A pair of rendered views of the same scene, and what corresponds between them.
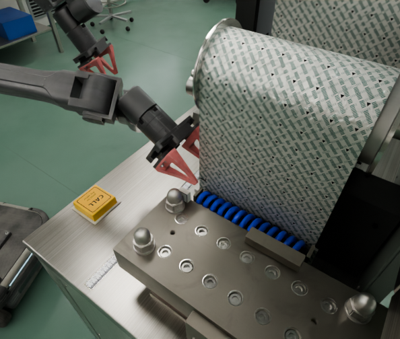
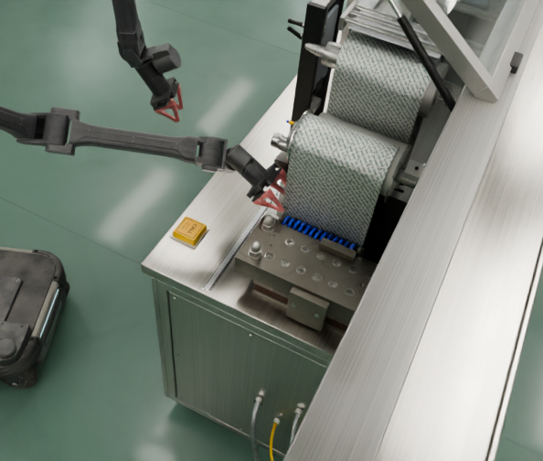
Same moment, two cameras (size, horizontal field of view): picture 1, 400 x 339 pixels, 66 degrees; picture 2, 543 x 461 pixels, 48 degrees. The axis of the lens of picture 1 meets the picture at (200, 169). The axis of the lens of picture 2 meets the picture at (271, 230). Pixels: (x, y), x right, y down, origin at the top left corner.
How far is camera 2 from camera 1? 1.05 m
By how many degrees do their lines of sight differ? 11
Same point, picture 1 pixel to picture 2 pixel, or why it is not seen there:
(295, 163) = (348, 197)
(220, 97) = (303, 159)
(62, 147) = (28, 166)
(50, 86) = (181, 148)
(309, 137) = (355, 183)
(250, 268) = (324, 262)
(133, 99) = (239, 155)
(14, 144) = not seen: outside the picture
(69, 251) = (182, 268)
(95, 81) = (212, 144)
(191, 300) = (292, 281)
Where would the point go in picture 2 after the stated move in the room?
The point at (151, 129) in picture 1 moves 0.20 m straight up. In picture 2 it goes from (251, 175) to (256, 113)
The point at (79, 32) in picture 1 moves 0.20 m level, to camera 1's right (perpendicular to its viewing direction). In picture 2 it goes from (158, 80) to (228, 79)
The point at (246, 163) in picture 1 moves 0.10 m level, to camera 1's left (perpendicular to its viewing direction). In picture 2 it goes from (318, 197) to (280, 198)
